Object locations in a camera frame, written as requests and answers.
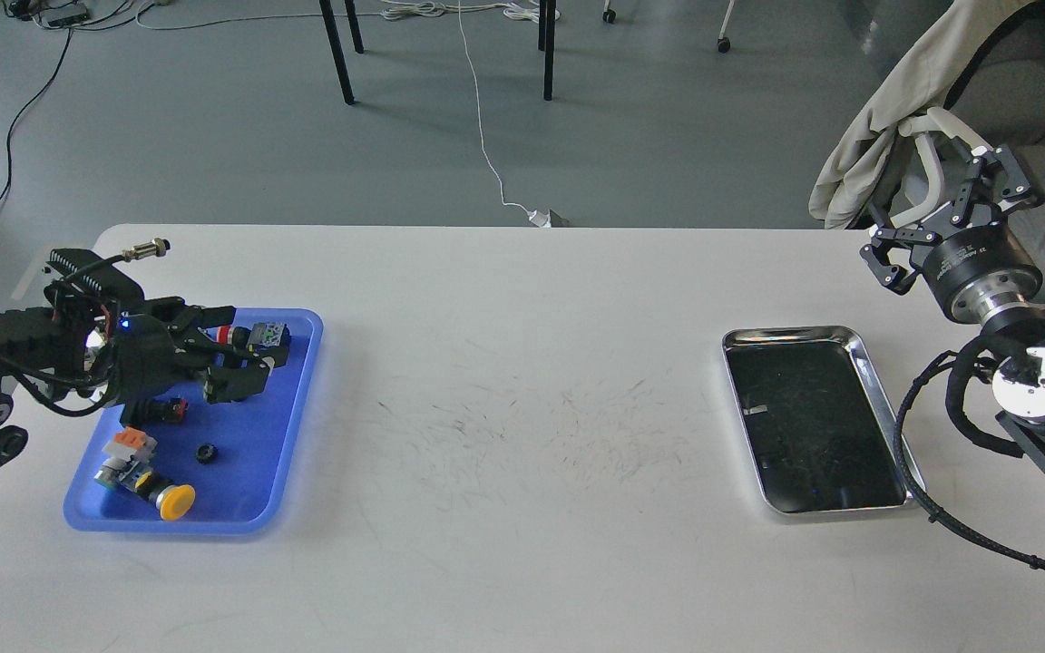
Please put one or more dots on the black table leg left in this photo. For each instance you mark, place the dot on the black table leg left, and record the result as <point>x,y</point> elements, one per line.
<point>329,18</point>

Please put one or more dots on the beige jacket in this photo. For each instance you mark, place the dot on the beige jacket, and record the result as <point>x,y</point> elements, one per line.
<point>853,170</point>

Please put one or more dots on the silver metal tray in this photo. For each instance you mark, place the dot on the silver metal tray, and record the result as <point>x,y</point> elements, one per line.
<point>817,422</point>

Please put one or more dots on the blue plastic tray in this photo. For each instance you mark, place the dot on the blue plastic tray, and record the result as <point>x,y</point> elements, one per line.
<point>242,490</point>

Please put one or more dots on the red emergency stop button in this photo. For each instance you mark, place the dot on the red emergency stop button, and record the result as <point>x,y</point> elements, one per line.
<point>271,339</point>

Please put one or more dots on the yellow push button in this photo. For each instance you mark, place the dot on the yellow push button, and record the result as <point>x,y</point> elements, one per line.
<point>171,499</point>

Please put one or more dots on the black table leg right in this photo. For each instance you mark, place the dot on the black table leg right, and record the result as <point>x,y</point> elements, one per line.
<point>546,45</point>

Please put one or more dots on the white power adapter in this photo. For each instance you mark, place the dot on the white power adapter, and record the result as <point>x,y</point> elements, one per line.
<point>547,219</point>

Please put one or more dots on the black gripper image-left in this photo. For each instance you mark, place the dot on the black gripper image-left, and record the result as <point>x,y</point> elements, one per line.
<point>145,361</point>

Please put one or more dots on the black table leg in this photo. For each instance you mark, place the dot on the black table leg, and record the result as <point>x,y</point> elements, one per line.
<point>329,18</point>
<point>546,45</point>

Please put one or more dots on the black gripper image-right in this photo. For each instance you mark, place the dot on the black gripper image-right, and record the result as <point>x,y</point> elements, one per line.
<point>980,270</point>

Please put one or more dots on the black red switch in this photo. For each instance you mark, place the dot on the black red switch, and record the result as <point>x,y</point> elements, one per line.
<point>170,410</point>

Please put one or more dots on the orange grey switch block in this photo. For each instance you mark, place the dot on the orange grey switch block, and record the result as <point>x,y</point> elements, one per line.
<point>131,444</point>

